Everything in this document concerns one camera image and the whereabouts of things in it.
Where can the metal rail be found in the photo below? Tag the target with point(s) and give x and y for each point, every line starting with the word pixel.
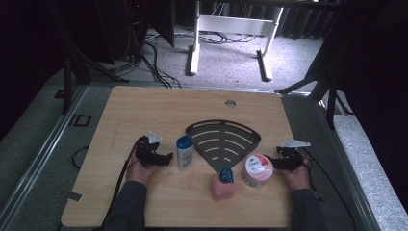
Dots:
pixel 41 150
pixel 349 179

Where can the person's left hand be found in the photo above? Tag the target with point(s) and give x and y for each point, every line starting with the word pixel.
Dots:
pixel 139 173

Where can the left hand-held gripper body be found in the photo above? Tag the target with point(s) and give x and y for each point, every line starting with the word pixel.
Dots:
pixel 147 152

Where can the grey round table grommet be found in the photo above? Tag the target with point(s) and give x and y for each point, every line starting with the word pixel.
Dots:
pixel 230 103

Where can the round jar with pink-white lid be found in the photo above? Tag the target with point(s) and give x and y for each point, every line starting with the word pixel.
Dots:
pixel 256 170

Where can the white bottle with blue cap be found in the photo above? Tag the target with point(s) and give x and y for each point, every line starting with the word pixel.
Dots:
pixel 185 154

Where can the white desk frame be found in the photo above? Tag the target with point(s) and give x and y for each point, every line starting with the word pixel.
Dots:
pixel 237 25

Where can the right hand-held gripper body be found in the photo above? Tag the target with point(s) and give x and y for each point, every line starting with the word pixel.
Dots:
pixel 290 157

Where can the pink bottle with blue cap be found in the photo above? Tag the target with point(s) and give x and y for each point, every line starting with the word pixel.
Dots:
pixel 222 187

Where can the dark equipment cabinet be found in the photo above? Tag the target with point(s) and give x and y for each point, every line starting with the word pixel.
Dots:
pixel 160 19

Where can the dark curtain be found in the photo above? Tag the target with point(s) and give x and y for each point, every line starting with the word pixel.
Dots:
pixel 378 80
pixel 22 64

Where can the person's right hand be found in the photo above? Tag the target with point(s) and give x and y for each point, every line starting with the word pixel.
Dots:
pixel 298 179

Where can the grey tape piece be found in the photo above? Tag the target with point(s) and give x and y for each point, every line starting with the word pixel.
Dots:
pixel 72 195

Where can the black metal stand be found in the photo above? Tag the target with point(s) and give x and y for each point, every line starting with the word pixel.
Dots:
pixel 331 106
pixel 68 83

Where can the dark metal corner shelf rack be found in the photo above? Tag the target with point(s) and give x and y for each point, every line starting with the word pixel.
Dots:
pixel 221 138

